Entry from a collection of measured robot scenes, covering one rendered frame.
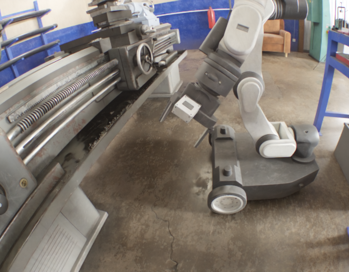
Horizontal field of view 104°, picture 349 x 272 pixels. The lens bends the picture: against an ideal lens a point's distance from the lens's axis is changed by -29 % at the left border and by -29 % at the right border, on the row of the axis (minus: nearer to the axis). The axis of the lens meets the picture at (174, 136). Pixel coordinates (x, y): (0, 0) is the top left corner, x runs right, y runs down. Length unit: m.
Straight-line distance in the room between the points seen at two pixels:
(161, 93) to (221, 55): 1.96
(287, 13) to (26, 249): 1.28
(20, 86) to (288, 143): 1.23
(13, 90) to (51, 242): 0.65
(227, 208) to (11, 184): 0.96
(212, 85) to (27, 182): 0.61
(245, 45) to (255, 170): 0.77
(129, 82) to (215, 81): 0.88
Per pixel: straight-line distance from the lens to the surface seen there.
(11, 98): 0.81
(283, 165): 1.12
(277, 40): 4.35
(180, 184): 1.21
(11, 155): 0.65
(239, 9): 0.42
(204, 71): 0.41
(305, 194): 1.26
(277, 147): 1.01
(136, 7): 2.13
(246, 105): 0.84
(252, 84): 0.80
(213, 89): 0.41
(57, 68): 0.96
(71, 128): 1.02
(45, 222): 0.77
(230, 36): 0.40
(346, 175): 1.50
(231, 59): 0.42
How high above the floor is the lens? 0.92
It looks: 35 degrees down
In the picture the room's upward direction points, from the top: 10 degrees counter-clockwise
